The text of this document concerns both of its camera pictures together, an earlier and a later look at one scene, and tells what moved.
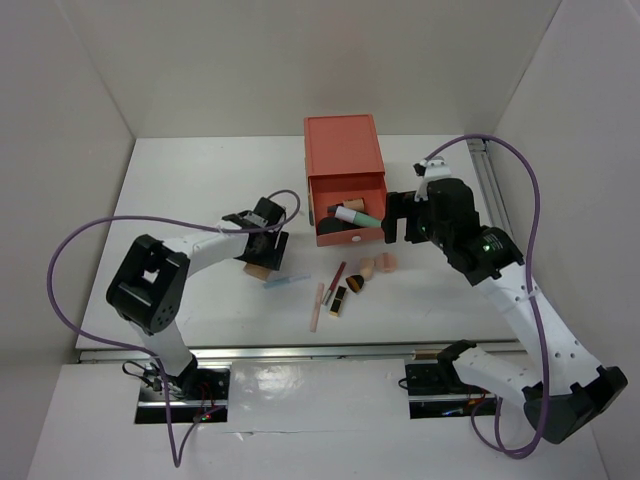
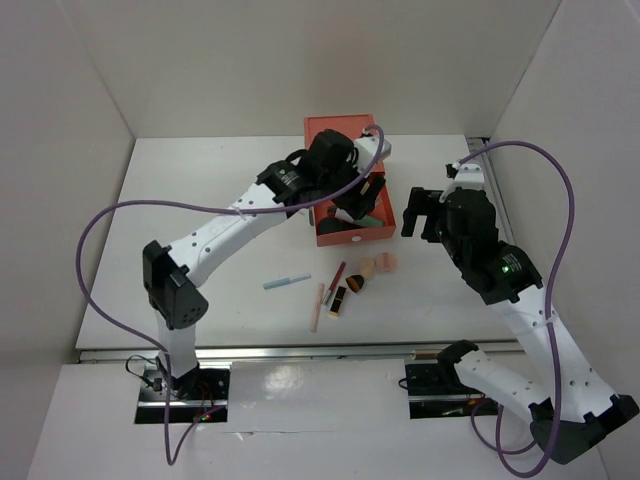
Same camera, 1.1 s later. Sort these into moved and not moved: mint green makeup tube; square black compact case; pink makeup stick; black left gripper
Moved: black left gripper
Not moved: pink makeup stick; mint green makeup tube; square black compact case
